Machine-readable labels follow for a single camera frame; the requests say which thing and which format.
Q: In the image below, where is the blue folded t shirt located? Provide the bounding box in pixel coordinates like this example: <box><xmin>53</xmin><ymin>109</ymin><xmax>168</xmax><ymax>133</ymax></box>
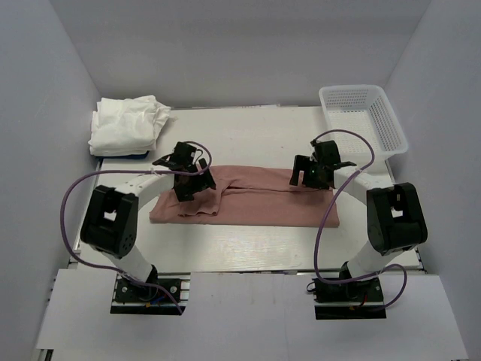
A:
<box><xmin>96</xmin><ymin>151</ymin><xmax>149</xmax><ymax>160</ymax></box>

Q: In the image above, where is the white plastic mesh basket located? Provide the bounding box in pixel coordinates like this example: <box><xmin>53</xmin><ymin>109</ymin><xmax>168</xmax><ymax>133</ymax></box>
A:
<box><xmin>319</xmin><ymin>84</ymin><xmax>408</xmax><ymax>162</ymax></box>

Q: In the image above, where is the white folded t shirt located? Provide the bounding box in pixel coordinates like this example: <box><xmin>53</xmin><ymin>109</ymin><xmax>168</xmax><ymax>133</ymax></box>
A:
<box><xmin>88</xmin><ymin>96</ymin><xmax>171</xmax><ymax>157</ymax></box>

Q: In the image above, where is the pink printed t shirt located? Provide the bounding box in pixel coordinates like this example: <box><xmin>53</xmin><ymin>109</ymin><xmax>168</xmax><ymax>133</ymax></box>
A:
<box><xmin>150</xmin><ymin>165</ymin><xmax>334</xmax><ymax>227</ymax></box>

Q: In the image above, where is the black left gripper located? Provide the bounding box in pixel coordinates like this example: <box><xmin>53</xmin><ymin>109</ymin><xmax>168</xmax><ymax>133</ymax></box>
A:
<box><xmin>175</xmin><ymin>158</ymin><xmax>215</xmax><ymax>202</ymax></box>

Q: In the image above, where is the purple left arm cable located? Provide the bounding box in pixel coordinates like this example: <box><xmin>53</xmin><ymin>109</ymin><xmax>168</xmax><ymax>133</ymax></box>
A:
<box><xmin>59</xmin><ymin>141</ymin><xmax>214</xmax><ymax>316</ymax></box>

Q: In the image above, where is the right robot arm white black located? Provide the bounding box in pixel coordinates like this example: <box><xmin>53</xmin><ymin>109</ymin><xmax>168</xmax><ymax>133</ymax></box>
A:
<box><xmin>289</xmin><ymin>141</ymin><xmax>428</xmax><ymax>300</ymax></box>

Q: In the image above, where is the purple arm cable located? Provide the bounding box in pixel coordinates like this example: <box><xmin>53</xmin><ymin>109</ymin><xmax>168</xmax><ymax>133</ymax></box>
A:
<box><xmin>306</xmin><ymin>129</ymin><xmax>409</xmax><ymax>311</ymax></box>
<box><xmin>59</xmin><ymin>141</ymin><xmax>214</xmax><ymax>316</ymax></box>

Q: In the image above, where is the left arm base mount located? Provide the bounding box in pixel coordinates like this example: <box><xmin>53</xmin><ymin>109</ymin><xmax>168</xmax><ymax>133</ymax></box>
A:
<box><xmin>110</xmin><ymin>274</ymin><xmax>190</xmax><ymax>316</ymax></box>

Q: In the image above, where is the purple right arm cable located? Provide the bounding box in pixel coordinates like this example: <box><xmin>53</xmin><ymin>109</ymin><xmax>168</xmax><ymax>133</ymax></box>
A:
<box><xmin>306</xmin><ymin>129</ymin><xmax>409</xmax><ymax>311</ymax></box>

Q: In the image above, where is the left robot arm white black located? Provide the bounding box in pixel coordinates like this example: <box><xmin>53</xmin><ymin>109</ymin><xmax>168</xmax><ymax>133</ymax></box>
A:
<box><xmin>80</xmin><ymin>141</ymin><xmax>216</xmax><ymax>300</ymax></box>

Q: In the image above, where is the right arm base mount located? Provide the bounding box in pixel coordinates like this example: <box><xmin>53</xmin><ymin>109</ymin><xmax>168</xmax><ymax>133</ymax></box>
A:
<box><xmin>306</xmin><ymin>278</ymin><xmax>386</xmax><ymax>320</ymax></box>

